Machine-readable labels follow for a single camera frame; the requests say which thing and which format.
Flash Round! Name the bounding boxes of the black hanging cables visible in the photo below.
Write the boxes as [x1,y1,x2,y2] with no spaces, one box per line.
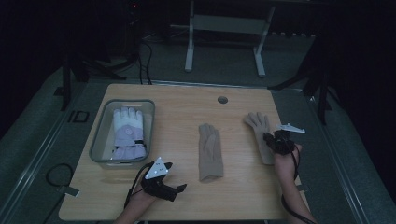
[135,18,154,86]

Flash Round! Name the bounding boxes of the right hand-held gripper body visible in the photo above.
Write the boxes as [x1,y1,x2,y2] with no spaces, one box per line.
[266,123,306,156]

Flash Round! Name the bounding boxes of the black floor cable loop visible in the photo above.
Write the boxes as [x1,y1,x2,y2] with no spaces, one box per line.
[46,162,75,189]

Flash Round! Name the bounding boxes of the clear plastic bin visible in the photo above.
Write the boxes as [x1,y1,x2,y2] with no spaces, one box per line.
[89,98,156,171]

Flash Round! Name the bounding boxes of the black tripod stand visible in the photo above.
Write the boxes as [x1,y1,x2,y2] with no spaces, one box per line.
[54,43,141,112]
[267,31,342,125]

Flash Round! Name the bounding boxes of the beige fabric glove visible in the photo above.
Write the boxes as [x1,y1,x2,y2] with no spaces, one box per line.
[198,122,225,183]
[242,111,281,166]

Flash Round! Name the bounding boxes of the person's left hand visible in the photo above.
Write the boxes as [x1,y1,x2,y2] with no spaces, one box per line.
[130,184,158,208]

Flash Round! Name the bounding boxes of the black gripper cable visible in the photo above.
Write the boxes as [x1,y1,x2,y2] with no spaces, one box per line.
[280,144,314,224]
[123,161,154,209]

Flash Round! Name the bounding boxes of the white metal frame stand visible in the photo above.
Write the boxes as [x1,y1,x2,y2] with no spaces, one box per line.
[169,0,276,78]

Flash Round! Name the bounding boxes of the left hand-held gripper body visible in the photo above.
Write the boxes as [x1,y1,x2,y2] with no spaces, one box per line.
[139,156,179,203]

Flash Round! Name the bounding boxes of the white and purple ski glove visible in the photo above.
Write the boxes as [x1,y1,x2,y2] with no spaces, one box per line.
[110,106,148,161]

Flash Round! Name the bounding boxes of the person's right hand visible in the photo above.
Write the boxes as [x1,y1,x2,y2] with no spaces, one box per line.
[274,143,303,182]

